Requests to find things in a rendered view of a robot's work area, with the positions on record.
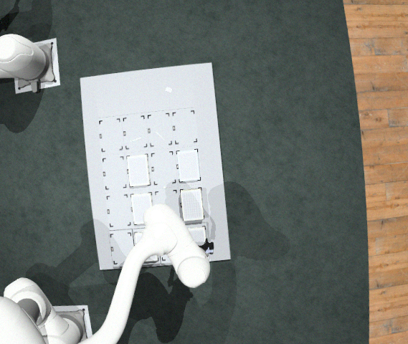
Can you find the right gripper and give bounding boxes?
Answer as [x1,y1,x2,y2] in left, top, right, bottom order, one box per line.
[198,239,214,254]

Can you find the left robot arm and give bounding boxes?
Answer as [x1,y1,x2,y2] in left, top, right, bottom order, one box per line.
[0,34,55,92]

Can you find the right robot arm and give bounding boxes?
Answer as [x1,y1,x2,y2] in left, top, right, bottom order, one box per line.
[0,203,210,344]

